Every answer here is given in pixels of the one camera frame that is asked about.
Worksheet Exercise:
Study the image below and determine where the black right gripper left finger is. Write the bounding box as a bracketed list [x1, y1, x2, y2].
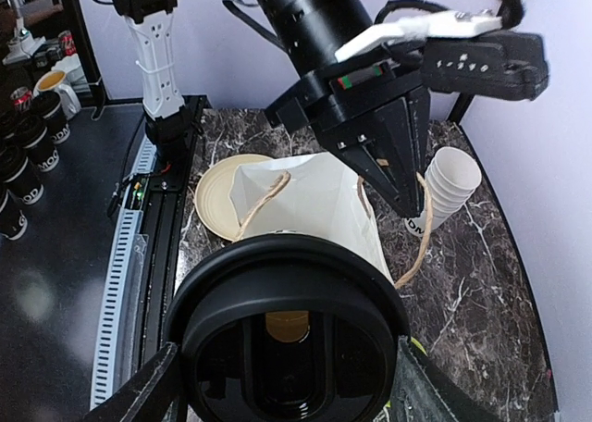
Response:
[82, 342, 180, 422]

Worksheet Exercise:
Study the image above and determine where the lime green bowl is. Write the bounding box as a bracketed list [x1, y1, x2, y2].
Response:
[383, 338, 429, 422]

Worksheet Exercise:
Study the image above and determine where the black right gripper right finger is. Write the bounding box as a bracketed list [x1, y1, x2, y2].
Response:
[399, 337, 499, 422]

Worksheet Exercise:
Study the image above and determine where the white slotted cable duct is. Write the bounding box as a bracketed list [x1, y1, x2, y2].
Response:
[90, 138, 156, 409]

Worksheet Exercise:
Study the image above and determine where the beige round plate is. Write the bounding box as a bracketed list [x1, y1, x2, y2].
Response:
[193, 154, 271, 241]

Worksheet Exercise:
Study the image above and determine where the black plastic cup lid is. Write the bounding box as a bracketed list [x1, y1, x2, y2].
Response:
[165, 234, 410, 421]

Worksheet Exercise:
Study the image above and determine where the black front table rail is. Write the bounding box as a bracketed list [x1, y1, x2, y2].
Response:
[131, 95, 209, 367]

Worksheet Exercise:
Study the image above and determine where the stack of white paper cups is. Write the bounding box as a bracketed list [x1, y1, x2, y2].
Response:
[424, 146, 482, 230]

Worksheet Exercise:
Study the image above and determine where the cream paper bag with handles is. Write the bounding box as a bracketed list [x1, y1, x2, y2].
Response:
[229, 152, 434, 289]

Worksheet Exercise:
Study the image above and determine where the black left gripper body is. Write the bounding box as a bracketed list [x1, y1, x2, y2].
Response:
[265, 65, 425, 158]

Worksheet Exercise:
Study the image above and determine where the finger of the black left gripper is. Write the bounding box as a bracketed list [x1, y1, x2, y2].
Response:
[407, 88, 430, 172]
[343, 102, 424, 217]

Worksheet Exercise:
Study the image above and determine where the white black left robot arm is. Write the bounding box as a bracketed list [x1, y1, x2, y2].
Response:
[107, 0, 430, 217]

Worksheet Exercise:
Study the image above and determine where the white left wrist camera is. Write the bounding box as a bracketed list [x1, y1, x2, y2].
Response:
[334, 10, 549, 101]

